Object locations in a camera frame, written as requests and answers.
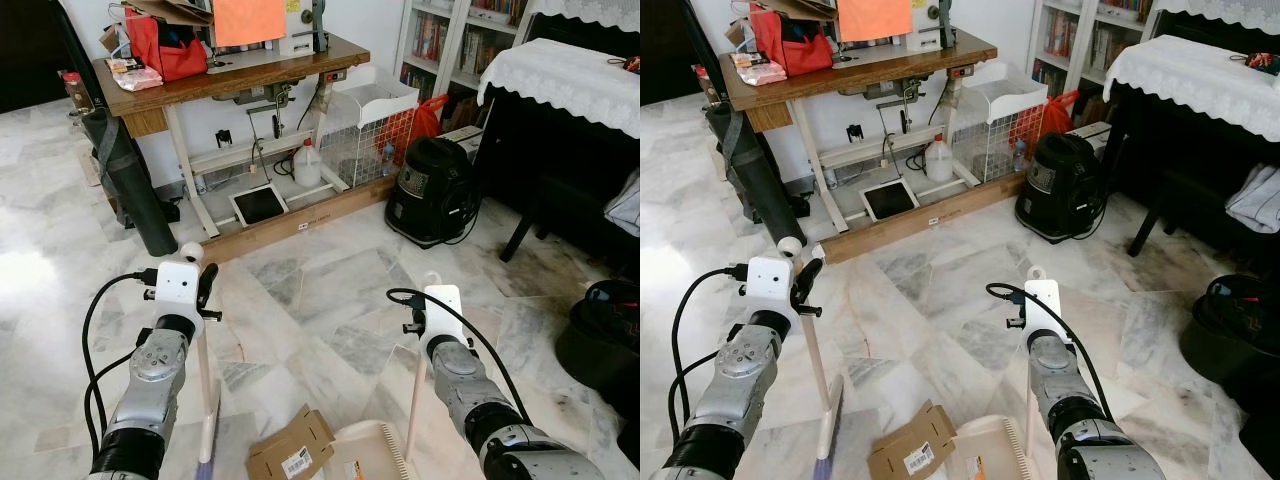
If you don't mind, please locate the wooden handled broom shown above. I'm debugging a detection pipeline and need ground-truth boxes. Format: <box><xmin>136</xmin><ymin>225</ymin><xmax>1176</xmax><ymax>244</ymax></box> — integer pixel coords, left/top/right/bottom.
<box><xmin>178</xmin><ymin>242</ymin><xmax>223</xmax><ymax>480</ymax></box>
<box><xmin>778</xmin><ymin>236</ymin><xmax>847</xmax><ymax>480</ymax></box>

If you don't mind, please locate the brown cardboard box with label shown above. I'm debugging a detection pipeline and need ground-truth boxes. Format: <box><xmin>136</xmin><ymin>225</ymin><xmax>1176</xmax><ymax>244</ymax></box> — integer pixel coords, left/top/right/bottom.
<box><xmin>866</xmin><ymin>400</ymin><xmax>959</xmax><ymax>480</ymax></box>
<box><xmin>246</xmin><ymin>405</ymin><xmax>336</xmax><ymax>480</ymax></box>

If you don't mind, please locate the black white foot pedal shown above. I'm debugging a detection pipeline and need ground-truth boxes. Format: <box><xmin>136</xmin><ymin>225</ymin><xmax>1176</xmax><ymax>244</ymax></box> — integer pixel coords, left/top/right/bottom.
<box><xmin>862</xmin><ymin>178</ymin><xmax>921</xmax><ymax>223</ymax></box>
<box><xmin>230</xmin><ymin>182</ymin><xmax>291</xmax><ymax>227</ymax></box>

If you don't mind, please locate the black rolled mat bag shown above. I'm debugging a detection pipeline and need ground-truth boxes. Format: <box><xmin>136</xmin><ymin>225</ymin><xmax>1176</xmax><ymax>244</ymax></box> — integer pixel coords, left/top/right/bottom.
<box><xmin>80</xmin><ymin>100</ymin><xmax>179</xmax><ymax>258</ymax></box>
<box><xmin>705</xmin><ymin>100</ymin><xmax>806</xmax><ymax>251</ymax></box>

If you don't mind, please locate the long wooden board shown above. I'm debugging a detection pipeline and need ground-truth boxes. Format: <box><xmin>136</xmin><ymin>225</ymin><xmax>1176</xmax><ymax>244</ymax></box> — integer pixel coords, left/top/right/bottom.
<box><xmin>822</xmin><ymin>170</ymin><xmax>1031</xmax><ymax>263</ymax></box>
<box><xmin>195</xmin><ymin>175</ymin><xmax>401</xmax><ymax>266</ymax></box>

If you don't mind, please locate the black vacuum cleaner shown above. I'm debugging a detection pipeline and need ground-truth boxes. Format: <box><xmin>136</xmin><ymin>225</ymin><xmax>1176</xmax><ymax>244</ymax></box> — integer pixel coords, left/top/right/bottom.
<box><xmin>1014</xmin><ymin>132</ymin><xmax>1111</xmax><ymax>243</ymax></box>
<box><xmin>385</xmin><ymin>137</ymin><xmax>481</xmax><ymax>248</ymax></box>

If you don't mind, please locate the white plastic jug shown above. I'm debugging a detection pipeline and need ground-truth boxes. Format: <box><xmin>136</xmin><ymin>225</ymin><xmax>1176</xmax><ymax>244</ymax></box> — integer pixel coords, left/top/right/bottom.
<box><xmin>292</xmin><ymin>138</ymin><xmax>323</xmax><ymax>188</ymax></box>
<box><xmin>923</xmin><ymin>133</ymin><xmax>954</xmax><ymax>183</ymax></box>

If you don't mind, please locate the white printed carton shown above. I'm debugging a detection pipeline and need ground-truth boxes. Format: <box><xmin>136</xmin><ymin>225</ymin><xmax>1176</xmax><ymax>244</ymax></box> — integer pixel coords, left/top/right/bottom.
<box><xmin>440</xmin><ymin>122</ymin><xmax>491</xmax><ymax>166</ymax></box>
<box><xmin>1070</xmin><ymin>120</ymin><xmax>1116</xmax><ymax>156</ymax></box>

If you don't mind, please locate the grey folded cap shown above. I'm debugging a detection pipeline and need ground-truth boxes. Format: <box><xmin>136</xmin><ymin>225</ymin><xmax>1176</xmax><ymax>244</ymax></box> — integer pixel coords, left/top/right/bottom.
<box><xmin>603</xmin><ymin>168</ymin><xmax>641</xmax><ymax>238</ymax></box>
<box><xmin>1225</xmin><ymin>163</ymin><xmax>1280</xmax><ymax>236</ymax></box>

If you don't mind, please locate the wooden top sewing table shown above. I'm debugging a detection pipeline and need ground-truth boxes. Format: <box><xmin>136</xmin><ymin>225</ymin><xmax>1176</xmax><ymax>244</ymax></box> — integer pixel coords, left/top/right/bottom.
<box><xmin>95</xmin><ymin>35</ymin><xmax>371</xmax><ymax>239</ymax></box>
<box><xmin>718</xmin><ymin>28</ymin><xmax>999</xmax><ymax>236</ymax></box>

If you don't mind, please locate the black upright piano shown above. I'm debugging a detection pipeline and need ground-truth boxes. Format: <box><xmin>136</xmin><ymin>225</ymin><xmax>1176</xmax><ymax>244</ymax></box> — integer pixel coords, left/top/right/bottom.
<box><xmin>1100</xmin><ymin>8</ymin><xmax>1280</xmax><ymax>281</ymax></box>
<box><xmin>470</xmin><ymin>10</ymin><xmax>641</xmax><ymax>281</ymax></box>

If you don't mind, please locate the black padded piano stool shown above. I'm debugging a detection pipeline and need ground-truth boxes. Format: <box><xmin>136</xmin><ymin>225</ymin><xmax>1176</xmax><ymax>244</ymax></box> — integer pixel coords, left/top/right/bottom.
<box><xmin>600</xmin><ymin>380</ymin><xmax>641</xmax><ymax>471</ymax></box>
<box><xmin>1235</xmin><ymin>385</ymin><xmax>1280</xmax><ymax>471</ymax></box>

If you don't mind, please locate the clear snack packet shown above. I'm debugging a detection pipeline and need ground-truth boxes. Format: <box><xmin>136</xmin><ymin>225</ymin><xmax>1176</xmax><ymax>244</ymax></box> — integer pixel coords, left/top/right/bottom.
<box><xmin>107</xmin><ymin>58</ymin><xmax>163</xmax><ymax>91</ymax></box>
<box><xmin>730</xmin><ymin>52</ymin><xmax>788</xmax><ymax>86</ymax></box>

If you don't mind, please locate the red fabric bag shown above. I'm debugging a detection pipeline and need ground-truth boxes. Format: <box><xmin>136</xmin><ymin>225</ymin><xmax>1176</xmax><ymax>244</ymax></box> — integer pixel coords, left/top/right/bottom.
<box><xmin>125</xmin><ymin>10</ymin><xmax>209</xmax><ymax>81</ymax></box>
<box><xmin>750</xmin><ymin>5</ymin><xmax>836</xmax><ymax>76</ymax></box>

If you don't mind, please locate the white sewing machine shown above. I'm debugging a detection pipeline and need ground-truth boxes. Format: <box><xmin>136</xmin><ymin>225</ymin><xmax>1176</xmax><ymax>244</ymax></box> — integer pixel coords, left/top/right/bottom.
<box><xmin>830</xmin><ymin>0</ymin><xmax>956</xmax><ymax>56</ymax></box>
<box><xmin>205</xmin><ymin>0</ymin><xmax>331</xmax><ymax>61</ymax></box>

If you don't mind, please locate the orange paper sheet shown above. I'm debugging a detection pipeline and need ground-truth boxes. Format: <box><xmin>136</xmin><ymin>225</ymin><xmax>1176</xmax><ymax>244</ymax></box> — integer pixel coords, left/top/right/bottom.
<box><xmin>213</xmin><ymin>0</ymin><xmax>288</xmax><ymax>48</ymax></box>
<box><xmin>836</xmin><ymin>0</ymin><xmax>913</xmax><ymax>43</ymax></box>

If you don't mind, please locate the brown cardboard piece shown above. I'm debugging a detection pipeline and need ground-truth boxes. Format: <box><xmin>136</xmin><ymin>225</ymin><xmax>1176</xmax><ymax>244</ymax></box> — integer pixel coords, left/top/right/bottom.
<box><xmin>120</xmin><ymin>0</ymin><xmax>213</xmax><ymax>26</ymax></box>
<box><xmin>745</xmin><ymin>0</ymin><xmax>839</xmax><ymax>21</ymax></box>

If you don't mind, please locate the white bookshelf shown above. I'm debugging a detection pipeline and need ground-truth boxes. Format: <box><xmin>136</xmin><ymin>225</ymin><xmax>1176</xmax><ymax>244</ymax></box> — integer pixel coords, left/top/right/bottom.
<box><xmin>1025</xmin><ymin>0</ymin><xmax>1161</xmax><ymax>99</ymax></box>
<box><xmin>395</xmin><ymin>0</ymin><xmax>536</xmax><ymax>101</ymax></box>

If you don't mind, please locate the white lace cloth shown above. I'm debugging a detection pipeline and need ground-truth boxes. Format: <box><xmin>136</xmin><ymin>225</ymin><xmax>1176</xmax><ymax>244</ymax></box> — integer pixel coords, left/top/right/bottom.
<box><xmin>1150</xmin><ymin>0</ymin><xmax>1280</xmax><ymax>36</ymax></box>
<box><xmin>525</xmin><ymin>0</ymin><xmax>641</xmax><ymax>34</ymax></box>
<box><xmin>478</xmin><ymin>38</ymin><xmax>641</xmax><ymax>141</ymax></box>
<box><xmin>1103</xmin><ymin>33</ymin><xmax>1280</xmax><ymax>141</ymax></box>

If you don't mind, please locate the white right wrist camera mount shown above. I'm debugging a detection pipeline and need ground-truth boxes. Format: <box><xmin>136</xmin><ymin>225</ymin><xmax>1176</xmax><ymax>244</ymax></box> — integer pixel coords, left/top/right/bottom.
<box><xmin>420</xmin><ymin>285</ymin><xmax>466</xmax><ymax>343</ymax></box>
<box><xmin>1022</xmin><ymin>279</ymin><xmax>1063</xmax><ymax>339</ymax></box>

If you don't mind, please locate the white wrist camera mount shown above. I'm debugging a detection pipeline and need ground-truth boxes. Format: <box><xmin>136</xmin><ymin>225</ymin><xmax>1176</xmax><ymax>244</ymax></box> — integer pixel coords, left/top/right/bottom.
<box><xmin>153</xmin><ymin>261</ymin><xmax>203</xmax><ymax>323</ymax></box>
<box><xmin>745</xmin><ymin>256</ymin><xmax>801</xmax><ymax>319</ymax></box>
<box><xmin>1022</xmin><ymin>279</ymin><xmax>1063</xmax><ymax>339</ymax></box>
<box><xmin>420</xmin><ymin>285</ymin><xmax>466</xmax><ymax>343</ymax></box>

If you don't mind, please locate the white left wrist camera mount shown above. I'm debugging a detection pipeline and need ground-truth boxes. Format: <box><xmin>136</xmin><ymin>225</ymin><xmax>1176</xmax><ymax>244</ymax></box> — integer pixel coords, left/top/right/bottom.
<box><xmin>153</xmin><ymin>261</ymin><xmax>203</xmax><ymax>323</ymax></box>
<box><xmin>745</xmin><ymin>256</ymin><xmax>801</xmax><ymax>319</ymax></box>

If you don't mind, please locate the white wire basket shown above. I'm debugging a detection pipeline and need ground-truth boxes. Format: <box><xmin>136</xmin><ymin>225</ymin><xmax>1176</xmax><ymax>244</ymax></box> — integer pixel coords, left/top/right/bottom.
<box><xmin>318</xmin><ymin>65</ymin><xmax>421</xmax><ymax>188</ymax></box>
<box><xmin>948</xmin><ymin>60</ymin><xmax>1051</xmax><ymax>183</ymax></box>

